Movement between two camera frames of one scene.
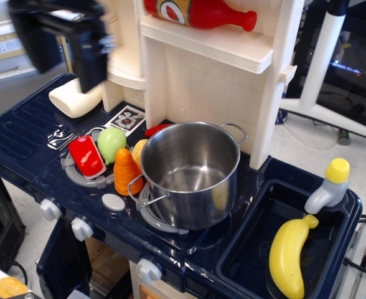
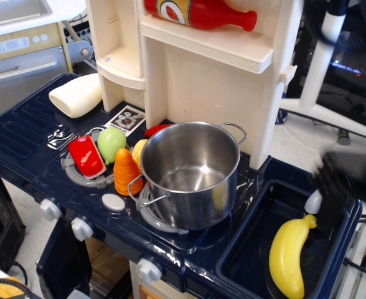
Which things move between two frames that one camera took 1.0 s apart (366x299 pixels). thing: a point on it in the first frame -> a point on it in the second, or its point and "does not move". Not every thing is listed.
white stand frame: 308,103 does not move
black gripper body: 91,41 -> 339,177
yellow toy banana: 285,256 does not move
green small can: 343,137 does not move
